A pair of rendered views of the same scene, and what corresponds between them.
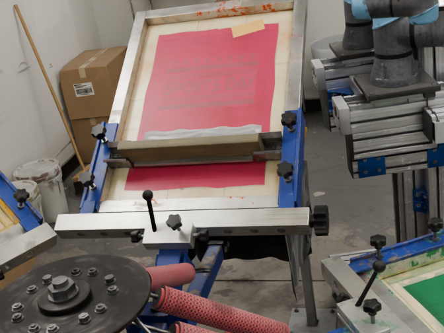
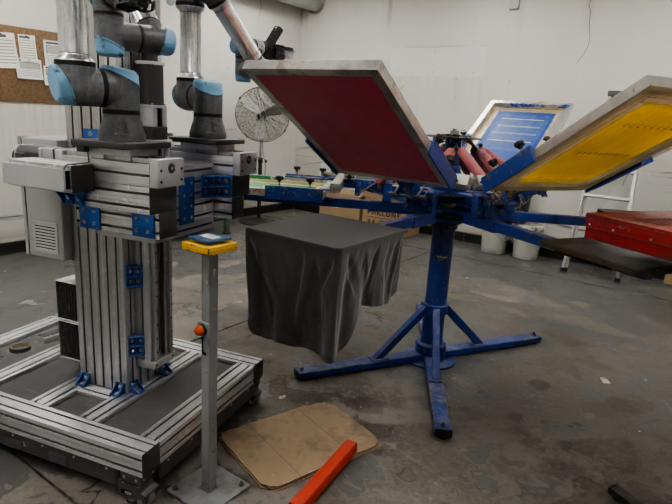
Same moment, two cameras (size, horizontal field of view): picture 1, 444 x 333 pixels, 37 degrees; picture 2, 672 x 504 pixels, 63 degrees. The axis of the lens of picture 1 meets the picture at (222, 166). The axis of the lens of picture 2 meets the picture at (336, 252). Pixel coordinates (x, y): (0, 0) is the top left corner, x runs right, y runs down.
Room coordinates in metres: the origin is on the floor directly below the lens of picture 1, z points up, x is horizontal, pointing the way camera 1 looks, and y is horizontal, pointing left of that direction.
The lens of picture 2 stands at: (4.03, 0.63, 1.39)
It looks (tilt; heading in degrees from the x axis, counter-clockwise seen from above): 14 degrees down; 197
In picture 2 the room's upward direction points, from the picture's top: 4 degrees clockwise
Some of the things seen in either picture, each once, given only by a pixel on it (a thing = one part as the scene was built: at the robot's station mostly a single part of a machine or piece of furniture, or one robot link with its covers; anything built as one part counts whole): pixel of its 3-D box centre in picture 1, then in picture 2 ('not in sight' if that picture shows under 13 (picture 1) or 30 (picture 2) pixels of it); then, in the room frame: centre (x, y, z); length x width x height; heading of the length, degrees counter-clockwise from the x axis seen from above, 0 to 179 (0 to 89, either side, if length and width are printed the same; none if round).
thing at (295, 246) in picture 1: (291, 232); not in sight; (1.98, -0.20, 0.79); 0.46 x 0.09 x 0.33; 163
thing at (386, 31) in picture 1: (394, 28); (207, 96); (2.00, -0.60, 1.42); 0.13 x 0.12 x 0.14; 63
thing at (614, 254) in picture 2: not in sight; (533, 235); (1.46, 0.76, 0.91); 1.34 x 0.40 x 0.08; 43
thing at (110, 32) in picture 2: not in sight; (115, 35); (2.72, -0.44, 1.56); 0.11 x 0.08 x 0.11; 151
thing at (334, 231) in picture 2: not in sight; (328, 228); (2.04, -0.03, 0.95); 0.48 x 0.44 x 0.01; 163
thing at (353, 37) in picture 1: (361, 32); (121, 125); (2.49, -0.62, 1.31); 0.15 x 0.15 x 0.10
